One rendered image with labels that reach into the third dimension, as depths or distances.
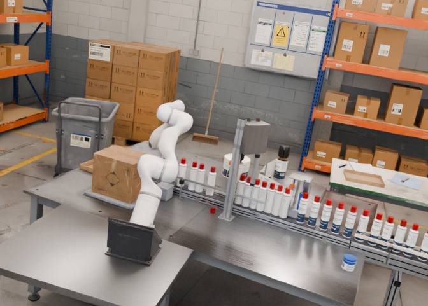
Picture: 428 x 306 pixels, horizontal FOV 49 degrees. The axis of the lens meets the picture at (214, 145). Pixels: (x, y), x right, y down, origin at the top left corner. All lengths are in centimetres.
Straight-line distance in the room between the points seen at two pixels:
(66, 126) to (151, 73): 164
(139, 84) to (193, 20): 172
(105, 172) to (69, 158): 229
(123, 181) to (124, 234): 64
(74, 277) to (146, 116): 433
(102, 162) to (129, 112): 352
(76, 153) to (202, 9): 339
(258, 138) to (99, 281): 125
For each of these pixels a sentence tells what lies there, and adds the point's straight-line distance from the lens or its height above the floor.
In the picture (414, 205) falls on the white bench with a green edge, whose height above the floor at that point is 74.
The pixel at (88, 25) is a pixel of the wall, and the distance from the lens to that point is 842.
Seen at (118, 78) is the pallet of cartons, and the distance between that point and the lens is 653.
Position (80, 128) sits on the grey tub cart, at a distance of 519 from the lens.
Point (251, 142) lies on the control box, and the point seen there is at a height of 137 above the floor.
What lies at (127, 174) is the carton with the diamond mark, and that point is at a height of 104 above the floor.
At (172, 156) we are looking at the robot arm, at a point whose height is 129.
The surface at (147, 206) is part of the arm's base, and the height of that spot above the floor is 108.
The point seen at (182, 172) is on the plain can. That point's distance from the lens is 326.
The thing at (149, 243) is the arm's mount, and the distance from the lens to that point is 243.
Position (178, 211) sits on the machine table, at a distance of 307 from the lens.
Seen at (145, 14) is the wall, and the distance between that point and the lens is 784.
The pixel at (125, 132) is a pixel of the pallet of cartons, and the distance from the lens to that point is 665.
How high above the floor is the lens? 216
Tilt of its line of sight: 17 degrees down
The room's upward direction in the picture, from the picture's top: 8 degrees clockwise
